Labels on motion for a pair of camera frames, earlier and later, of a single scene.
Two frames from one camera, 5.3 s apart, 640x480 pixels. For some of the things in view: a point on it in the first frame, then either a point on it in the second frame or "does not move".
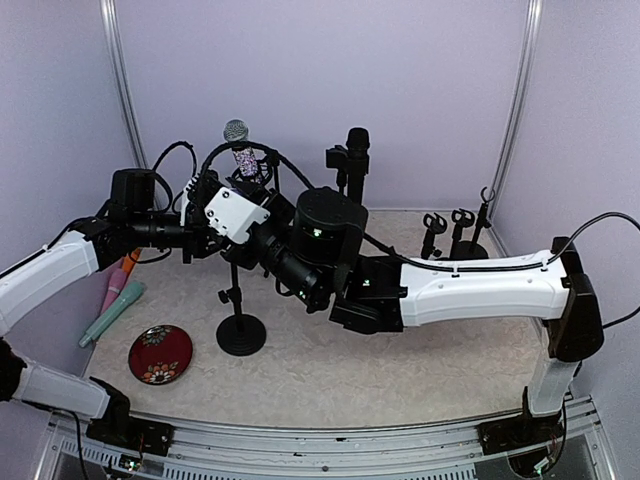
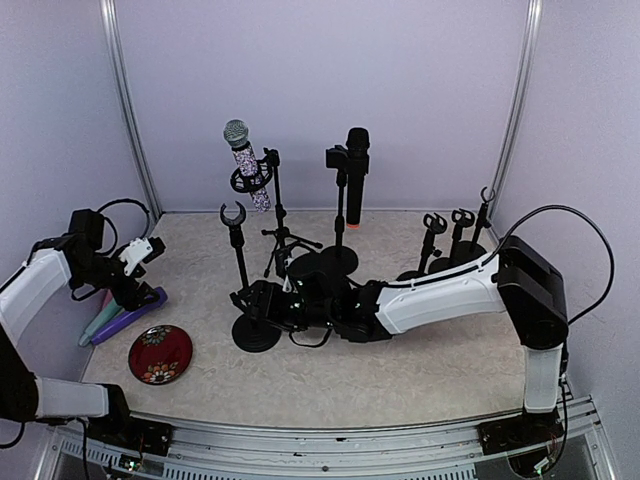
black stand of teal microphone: [434, 225] does not move
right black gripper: [232, 258] → [266, 312]
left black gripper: [194, 239] → [134, 299]
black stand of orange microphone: [474, 250] does not move
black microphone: [357, 148] does not move
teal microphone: [129, 297] does not move
